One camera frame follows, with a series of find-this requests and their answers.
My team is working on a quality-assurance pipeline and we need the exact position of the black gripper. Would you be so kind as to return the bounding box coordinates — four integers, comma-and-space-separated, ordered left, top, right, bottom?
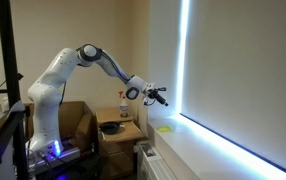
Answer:
145, 87, 169, 106

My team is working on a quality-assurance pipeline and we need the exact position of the yellow sponge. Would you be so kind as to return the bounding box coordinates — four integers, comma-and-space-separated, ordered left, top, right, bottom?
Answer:
157, 125, 173, 133

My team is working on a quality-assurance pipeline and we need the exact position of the dark blue bowl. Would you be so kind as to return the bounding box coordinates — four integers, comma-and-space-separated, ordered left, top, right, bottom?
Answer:
99, 122, 120, 135

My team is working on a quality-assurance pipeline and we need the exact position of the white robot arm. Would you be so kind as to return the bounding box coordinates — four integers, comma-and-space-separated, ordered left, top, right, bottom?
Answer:
27, 44, 168, 155

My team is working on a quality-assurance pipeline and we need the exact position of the open top wooden drawer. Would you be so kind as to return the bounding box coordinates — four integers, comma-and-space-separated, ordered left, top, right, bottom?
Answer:
100, 121, 143, 142

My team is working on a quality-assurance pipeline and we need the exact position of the spray bottle red nozzle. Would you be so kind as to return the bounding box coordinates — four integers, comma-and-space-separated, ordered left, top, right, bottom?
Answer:
119, 91, 128, 118

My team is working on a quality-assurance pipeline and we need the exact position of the light wood nightstand cabinet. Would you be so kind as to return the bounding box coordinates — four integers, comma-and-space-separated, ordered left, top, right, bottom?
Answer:
95, 108, 141, 180

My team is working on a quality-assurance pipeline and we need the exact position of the brown leather armchair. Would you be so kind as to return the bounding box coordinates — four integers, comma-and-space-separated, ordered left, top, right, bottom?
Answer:
24, 101, 96, 152

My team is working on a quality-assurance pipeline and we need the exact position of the white roller blind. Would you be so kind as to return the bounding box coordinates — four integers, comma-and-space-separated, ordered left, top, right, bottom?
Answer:
181, 0, 286, 170

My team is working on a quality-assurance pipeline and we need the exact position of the black tripod pole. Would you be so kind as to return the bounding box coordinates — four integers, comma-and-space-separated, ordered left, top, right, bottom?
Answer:
0, 0, 29, 180

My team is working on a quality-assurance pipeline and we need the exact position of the white wall radiator heater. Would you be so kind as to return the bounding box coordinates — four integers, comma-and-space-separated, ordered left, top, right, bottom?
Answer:
137, 141, 177, 180

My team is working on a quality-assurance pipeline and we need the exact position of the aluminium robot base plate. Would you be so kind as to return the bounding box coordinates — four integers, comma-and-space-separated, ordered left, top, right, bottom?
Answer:
28, 147, 80, 175

